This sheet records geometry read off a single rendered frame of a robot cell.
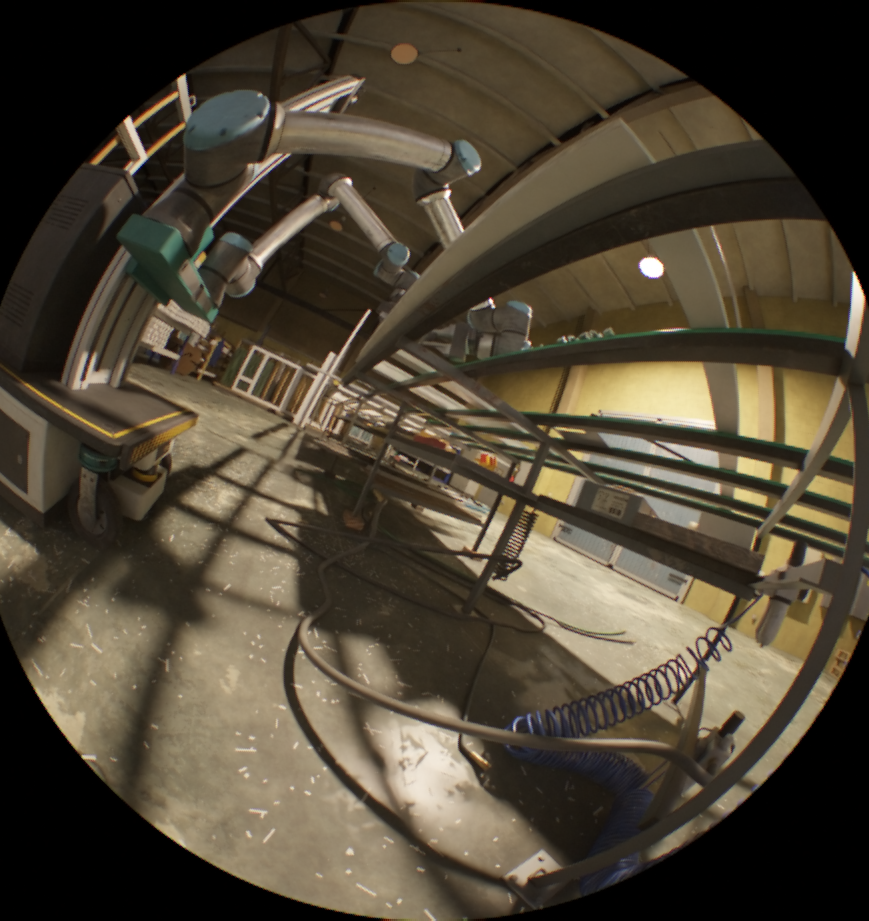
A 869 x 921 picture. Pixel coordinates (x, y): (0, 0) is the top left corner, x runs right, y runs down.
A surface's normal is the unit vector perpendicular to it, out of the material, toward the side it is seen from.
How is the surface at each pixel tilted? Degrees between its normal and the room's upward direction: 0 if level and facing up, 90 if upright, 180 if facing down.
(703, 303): 180
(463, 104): 180
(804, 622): 90
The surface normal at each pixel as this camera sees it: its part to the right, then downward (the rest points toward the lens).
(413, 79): -0.41, 0.91
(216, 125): 0.60, 0.32
